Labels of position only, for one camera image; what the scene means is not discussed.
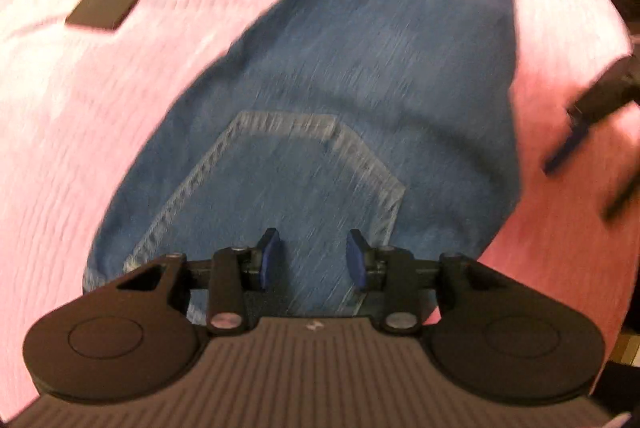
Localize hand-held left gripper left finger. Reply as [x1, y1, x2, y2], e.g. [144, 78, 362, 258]
[116, 227, 284, 337]

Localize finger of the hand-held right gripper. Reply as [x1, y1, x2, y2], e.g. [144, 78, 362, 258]
[603, 173, 640, 221]
[543, 56, 640, 176]

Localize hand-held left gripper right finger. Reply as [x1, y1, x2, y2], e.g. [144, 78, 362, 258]
[345, 229, 507, 335]

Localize blue denim pants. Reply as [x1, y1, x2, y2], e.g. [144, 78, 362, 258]
[83, 0, 524, 327]

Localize pink blanket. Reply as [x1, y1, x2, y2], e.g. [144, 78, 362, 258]
[0, 0, 640, 424]

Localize black square pad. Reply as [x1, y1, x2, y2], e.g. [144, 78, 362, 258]
[64, 0, 145, 31]

